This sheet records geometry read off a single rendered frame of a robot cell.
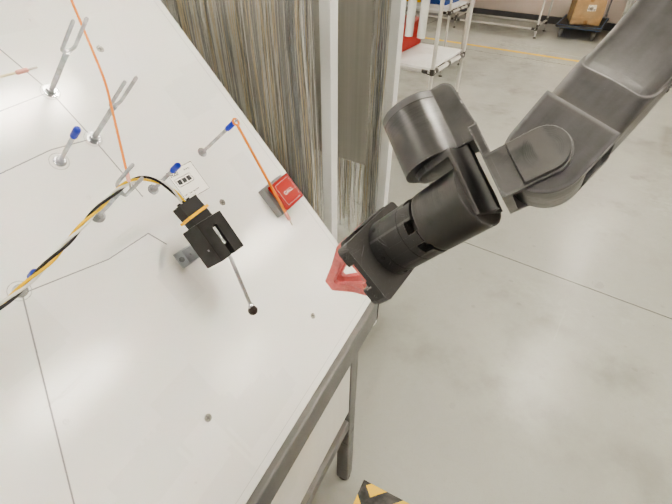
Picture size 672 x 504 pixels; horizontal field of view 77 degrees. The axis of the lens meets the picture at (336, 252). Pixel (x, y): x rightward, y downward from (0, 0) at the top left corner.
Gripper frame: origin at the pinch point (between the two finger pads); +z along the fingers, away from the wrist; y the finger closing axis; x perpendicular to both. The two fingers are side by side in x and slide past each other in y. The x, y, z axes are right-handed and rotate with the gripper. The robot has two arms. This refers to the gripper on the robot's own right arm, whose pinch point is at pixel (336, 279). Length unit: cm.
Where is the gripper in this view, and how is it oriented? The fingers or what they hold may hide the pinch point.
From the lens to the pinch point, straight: 47.6
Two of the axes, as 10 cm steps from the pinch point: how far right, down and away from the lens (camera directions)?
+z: -5.9, 4.0, 7.0
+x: 6.2, 7.8, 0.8
